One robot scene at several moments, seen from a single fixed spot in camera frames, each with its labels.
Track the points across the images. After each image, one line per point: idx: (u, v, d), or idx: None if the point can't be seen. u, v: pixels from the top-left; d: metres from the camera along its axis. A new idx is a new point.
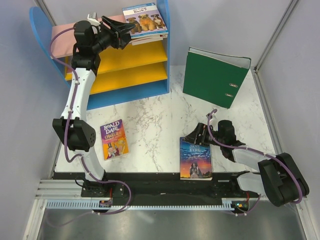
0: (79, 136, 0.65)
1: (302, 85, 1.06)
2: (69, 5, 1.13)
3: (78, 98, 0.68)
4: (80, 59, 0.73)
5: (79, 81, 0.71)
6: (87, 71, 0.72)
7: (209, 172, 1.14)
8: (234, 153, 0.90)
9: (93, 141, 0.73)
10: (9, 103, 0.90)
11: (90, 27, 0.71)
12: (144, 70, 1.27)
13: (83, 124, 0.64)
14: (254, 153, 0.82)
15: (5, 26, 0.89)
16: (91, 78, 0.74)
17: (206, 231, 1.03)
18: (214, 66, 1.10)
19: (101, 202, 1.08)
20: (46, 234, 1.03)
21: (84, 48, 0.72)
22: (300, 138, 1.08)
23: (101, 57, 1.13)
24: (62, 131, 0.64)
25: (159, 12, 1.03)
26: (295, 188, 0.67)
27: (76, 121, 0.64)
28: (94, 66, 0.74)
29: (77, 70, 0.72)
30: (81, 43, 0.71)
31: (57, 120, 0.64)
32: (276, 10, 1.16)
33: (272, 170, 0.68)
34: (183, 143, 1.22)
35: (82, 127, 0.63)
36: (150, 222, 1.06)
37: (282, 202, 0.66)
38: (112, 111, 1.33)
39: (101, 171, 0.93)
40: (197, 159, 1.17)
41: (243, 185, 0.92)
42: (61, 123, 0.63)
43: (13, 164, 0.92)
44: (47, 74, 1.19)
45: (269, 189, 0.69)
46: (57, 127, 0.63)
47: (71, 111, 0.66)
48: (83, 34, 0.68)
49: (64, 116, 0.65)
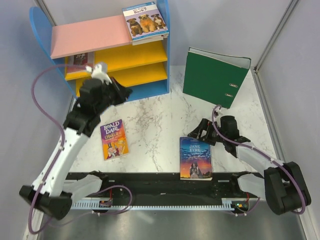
0: (46, 210, 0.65)
1: (302, 85, 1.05)
2: (69, 6, 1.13)
3: (54, 170, 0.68)
4: (75, 117, 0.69)
5: (64, 146, 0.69)
6: (77, 136, 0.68)
7: (209, 172, 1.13)
8: (238, 150, 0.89)
9: (65, 212, 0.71)
10: (9, 104, 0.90)
11: (100, 85, 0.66)
12: (144, 71, 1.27)
13: (51, 200, 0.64)
14: (260, 157, 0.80)
15: (5, 26, 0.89)
16: (79, 143, 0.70)
17: (206, 231, 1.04)
18: (214, 66, 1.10)
19: (101, 202, 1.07)
20: (46, 234, 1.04)
21: (85, 105, 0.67)
22: (299, 138, 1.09)
23: (101, 59, 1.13)
24: (29, 200, 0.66)
25: (159, 12, 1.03)
26: (298, 199, 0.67)
27: (44, 197, 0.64)
28: (87, 127, 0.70)
29: (67, 130, 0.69)
30: (84, 100, 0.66)
31: (26, 188, 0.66)
32: (276, 10, 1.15)
33: (277, 179, 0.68)
34: (183, 143, 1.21)
35: (47, 205, 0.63)
36: (150, 222, 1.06)
37: (283, 210, 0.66)
38: (112, 111, 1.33)
39: (98, 184, 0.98)
40: (197, 159, 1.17)
41: (243, 185, 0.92)
42: (27, 194, 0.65)
43: (12, 164, 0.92)
44: (47, 75, 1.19)
45: (271, 196, 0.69)
46: (24, 195, 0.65)
47: (43, 183, 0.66)
48: (88, 93, 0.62)
49: (34, 186, 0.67)
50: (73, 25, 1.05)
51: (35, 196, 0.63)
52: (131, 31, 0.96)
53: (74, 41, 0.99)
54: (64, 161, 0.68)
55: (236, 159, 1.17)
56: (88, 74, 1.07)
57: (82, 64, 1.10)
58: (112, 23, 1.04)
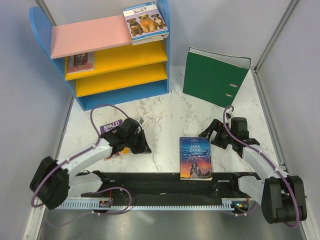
0: (48, 188, 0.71)
1: (302, 85, 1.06)
2: (69, 6, 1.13)
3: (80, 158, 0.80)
4: (109, 136, 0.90)
5: (95, 147, 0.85)
6: (108, 146, 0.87)
7: (209, 172, 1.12)
8: (244, 150, 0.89)
9: (56, 204, 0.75)
10: (9, 104, 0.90)
11: (137, 125, 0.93)
12: (144, 71, 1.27)
13: (65, 179, 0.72)
14: (265, 164, 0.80)
15: (5, 26, 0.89)
16: (104, 152, 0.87)
17: (206, 231, 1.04)
18: (214, 66, 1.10)
19: (101, 202, 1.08)
20: (46, 234, 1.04)
21: (121, 132, 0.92)
22: (299, 138, 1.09)
23: (101, 59, 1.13)
24: (44, 171, 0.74)
25: (159, 12, 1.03)
26: (292, 213, 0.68)
27: (62, 171, 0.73)
28: (114, 147, 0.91)
29: (102, 141, 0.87)
30: (123, 129, 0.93)
31: (51, 160, 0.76)
32: (276, 10, 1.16)
33: (278, 192, 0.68)
34: (183, 143, 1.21)
35: (60, 181, 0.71)
36: (150, 222, 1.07)
37: (275, 220, 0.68)
38: (112, 111, 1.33)
39: (98, 184, 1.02)
40: (197, 159, 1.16)
41: (242, 186, 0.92)
42: (49, 163, 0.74)
43: (12, 164, 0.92)
44: (47, 75, 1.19)
45: (266, 205, 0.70)
46: (45, 164, 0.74)
47: (67, 161, 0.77)
48: (130, 124, 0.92)
49: (58, 161, 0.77)
50: (74, 26, 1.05)
51: (57, 167, 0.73)
52: (131, 31, 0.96)
53: (75, 41, 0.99)
54: (89, 156, 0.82)
55: (236, 159, 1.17)
56: (88, 74, 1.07)
57: (82, 64, 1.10)
58: (112, 23, 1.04)
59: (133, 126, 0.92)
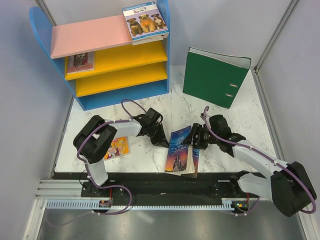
0: (95, 142, 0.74)
1: (302, 85, 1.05)
2: (69, 6, 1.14)
3: (124, 125, 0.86)
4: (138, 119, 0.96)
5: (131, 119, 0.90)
6: (138, 126, 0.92)
7: (186, 164, 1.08)
8: (235, 151, 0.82)
9: (97, 160, 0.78)
10: (9, 104, 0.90)
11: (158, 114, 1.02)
12: (145, 71, 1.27)
13: (113, 135, 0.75)
14: (261, 158, 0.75)
15: (5, 26, 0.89)
16: (134, 128, 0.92)
17: (206, 231, 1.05)
18: (214, 66, 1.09)
19: (101, 202, 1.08)
20: (46, 234, 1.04)
21: (144, 118, 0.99)
22: (299, 138, 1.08)
23: (102, 59, 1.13)
24: (93, 125, 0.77)
25: (159, 12, 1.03)
26: (306, 198, 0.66)
27: (109, 128, 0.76)
28: (140, 131, 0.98)
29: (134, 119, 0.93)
30: (147, 115, 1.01)
31: (99, 118, 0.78)
32: (276, 10, 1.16)
33: (285, 184, 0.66)
34: (172, 137, 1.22)
35: (109, 135, 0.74)
36: (150, 222, 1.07)
37: (293, 211, 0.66)
38: (112, 111, 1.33)
39: (103, 177, 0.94)
40: (180, 152, 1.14)
41: (244, 186, 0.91)
42: (98, 120, 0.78)
43: (13, 163, 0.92)
44: (47, 75, 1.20)
45: (280, 199, 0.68)
46: (95, 119, 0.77)
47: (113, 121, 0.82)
48: (153, 113, 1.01)
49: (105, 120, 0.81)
50: (74, 26, 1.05)
51: (105, 124, 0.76)
52: (131, 31, 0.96)
53: (76, 41, 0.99)
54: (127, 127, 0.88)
55: (235, 159, 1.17)
56: (88, 74, 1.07)
57: (82, 64, 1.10)
58: (112, 24, 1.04)
59: (156, 114, 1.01)
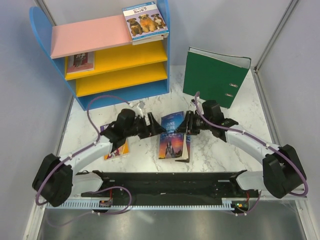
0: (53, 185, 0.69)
1: (302, 85, 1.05)
2: (69, 6, 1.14)
3: (84, 154, 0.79)
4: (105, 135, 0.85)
5: (96, 142, 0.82)
6: (108, 143, 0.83)
7: (180, 151, 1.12)
8: (228, 135, 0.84)
9: (62, 200, 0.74)
10: (10, 104, 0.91)
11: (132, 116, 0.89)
12: (145, 71, 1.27)
13: (69, 174, 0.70)
14: (253, 142, 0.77)
15: (5, 26, 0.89)
16: (105, 149, 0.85)
17: (206, 231, 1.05)
18: (214, 66, 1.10)
19: (101, 202, 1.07)
20: (46, 234, 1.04)
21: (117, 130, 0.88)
22: (299, 138, 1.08)
23: (102, 59, 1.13)
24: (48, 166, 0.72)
25: (159, 12, 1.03)
26: (298, 181, 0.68)
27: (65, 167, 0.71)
28: (114, 144, 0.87)
29: (102, 137, 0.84)
30: (118, 124, 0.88)
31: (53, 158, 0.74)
32: (276, 10, 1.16)
33: (277, 166, 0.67)
34: (163, 122, 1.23)
35: (64, 176, 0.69)
36: (150, 222, 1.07)
37: (283, 193, 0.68)
38: (112, 111, 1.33)
39: (95, 185, 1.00)
40: (172, 138, 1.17)
41: (244, 184, 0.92)
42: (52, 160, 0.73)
43: (13, 163, 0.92)
44: (47, 75, 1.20)
45: (271, 182, 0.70)
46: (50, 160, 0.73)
47: (69, 157, 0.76)
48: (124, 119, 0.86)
49: (61, 157, 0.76)
50: (73, 26, 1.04)
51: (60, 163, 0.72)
52: (131, 31, 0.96)
53: (75, 41, 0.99)
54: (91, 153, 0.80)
55: (234, 159, 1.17)
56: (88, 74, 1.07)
57: (82, 64, 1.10)
58: (112, 24, 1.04)
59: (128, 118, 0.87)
